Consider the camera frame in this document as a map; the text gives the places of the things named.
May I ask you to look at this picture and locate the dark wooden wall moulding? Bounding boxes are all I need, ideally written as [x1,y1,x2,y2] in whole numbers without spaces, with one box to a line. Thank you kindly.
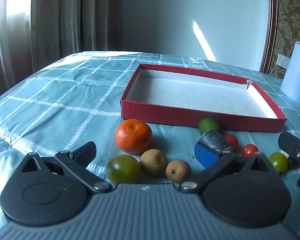
[259,0,280,74]

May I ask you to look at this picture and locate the green cucumber piece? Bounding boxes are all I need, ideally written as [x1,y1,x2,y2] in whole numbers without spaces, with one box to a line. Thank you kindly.
[198,117,222,136]

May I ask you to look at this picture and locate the red cardboard box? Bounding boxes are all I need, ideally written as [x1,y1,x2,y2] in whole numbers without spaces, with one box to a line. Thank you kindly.
[120,64,287,133]

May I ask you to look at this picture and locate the teal checked tablecloth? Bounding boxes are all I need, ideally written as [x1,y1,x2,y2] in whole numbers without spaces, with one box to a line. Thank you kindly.
[0,51,300,240]

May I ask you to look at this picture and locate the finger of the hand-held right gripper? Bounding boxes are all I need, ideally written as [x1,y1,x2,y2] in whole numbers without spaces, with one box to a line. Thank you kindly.
[278,132,300,164]

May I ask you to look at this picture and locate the orange mandarin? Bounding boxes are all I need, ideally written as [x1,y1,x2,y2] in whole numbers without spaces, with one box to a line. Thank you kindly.
[114,119,153,155]

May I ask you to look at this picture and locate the brown longan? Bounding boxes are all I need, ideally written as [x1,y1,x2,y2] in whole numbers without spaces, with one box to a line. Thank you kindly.
[140,149,168,177]
[165,159,192,182]

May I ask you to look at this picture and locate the red cherry tomato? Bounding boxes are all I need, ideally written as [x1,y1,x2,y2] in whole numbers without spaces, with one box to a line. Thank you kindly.
[241,144,259,157]
[223,134,239,153]

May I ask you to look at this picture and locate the green tomato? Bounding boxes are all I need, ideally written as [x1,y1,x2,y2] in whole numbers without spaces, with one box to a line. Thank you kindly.
[268,152,288,173]
[106,154,142,184]

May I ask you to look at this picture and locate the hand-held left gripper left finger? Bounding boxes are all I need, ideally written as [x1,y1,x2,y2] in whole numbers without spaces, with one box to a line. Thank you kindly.
[20,141,113,193]

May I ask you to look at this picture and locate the sheer curtain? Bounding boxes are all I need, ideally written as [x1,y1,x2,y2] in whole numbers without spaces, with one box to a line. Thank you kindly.
[0,0,33,104]

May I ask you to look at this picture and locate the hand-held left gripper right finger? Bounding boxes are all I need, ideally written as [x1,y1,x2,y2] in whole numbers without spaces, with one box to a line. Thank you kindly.
[180,142,277,194]

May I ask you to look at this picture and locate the brown patterned curtain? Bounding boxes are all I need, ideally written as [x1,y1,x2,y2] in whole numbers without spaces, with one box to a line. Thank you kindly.
[30,0,121,74]

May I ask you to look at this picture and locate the light blue kettle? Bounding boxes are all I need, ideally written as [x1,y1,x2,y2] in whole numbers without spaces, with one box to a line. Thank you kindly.
[280,41,300,105]

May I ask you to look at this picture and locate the dark sugarcane piece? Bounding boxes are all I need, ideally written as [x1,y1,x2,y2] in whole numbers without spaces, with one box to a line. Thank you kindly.
[199,129,233,153]

